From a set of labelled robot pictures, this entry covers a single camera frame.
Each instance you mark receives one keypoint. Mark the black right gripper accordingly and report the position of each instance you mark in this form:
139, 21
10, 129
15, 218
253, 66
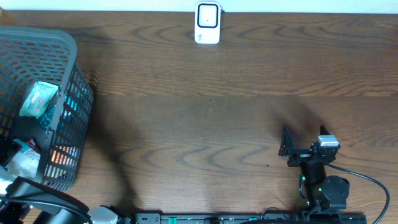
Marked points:
287, 149

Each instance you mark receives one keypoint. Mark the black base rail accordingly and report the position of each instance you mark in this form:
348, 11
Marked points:
272, 216

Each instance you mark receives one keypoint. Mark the teal mouthwash bottle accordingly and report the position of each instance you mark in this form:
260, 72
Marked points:
46, 118

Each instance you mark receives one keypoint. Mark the dark grey plastic basket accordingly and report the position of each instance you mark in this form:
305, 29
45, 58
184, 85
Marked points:
30, 55

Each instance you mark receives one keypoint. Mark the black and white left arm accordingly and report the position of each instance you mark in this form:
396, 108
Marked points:
19, 195

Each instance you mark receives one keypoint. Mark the teal wet wipes pack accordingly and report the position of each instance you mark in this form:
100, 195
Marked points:
38, 99

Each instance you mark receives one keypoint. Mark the white barcode scanner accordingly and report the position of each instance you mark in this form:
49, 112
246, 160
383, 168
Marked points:
207, 23

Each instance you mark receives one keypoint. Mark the cream snack bag blue edges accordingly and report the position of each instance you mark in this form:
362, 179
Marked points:
26, 160

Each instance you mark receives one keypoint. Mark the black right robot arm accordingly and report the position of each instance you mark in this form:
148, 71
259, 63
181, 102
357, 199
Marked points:
324, 193

